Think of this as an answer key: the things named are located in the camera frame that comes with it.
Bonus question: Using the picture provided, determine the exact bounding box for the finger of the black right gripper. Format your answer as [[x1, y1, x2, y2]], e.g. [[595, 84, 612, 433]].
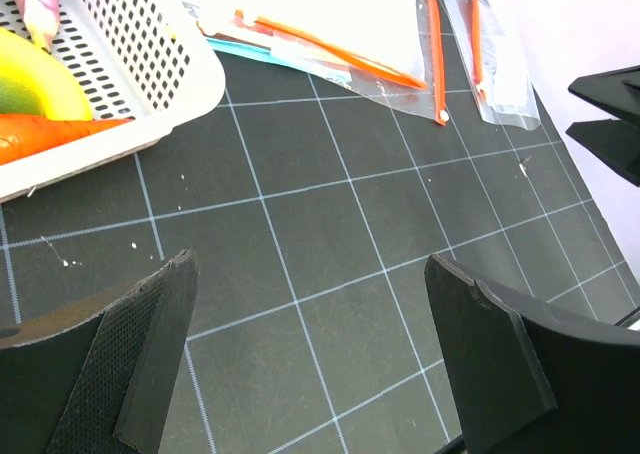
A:
[[568, 66, 639, 120], [566, 119, 640, 187]]

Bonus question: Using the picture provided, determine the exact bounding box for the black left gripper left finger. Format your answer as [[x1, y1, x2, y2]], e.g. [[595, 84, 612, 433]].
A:
[[1, 250, 199, 453]]

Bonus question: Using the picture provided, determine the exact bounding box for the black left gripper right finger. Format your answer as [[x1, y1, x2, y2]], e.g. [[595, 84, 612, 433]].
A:
[[424, 255, 639, 453]]

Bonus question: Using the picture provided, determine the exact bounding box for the orange toy carrot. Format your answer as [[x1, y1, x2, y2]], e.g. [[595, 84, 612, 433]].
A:
[[1, 113, 131, 165]]

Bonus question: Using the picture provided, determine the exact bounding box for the yellow green toy mango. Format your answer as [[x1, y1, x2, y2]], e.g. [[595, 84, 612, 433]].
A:
[[1, 28, 92, 121]]

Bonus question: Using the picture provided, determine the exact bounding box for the zip bag orange zipper right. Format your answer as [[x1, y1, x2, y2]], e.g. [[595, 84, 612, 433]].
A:
[[442, 0, 541, 131]]

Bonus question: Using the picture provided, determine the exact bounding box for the zip bag orange zipper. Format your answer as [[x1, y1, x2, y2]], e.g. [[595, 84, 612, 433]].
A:
[[347, 0, 449, 126], [442, 0, 541, 131]]

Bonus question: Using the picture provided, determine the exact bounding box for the zip bag orange zipper middle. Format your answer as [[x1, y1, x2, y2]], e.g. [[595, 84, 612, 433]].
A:
[[347, 0, 449, 126]]

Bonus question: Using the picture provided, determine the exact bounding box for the zip bag with dotted sheet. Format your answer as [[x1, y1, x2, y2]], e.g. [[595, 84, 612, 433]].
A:
[[181, 0, 427, 89]]

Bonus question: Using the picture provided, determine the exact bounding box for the black grid cutting mat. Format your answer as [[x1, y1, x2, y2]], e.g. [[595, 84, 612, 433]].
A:
[[1, 26, 639, 453]]

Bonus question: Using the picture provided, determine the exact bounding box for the white perforated plastic basket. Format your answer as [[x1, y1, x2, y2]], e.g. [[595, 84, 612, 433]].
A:
[[1, 0, 225, 200]]

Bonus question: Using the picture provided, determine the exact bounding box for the purple toy eggplant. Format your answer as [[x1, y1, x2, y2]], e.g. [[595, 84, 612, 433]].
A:
[[14, 0, 60, 53]]

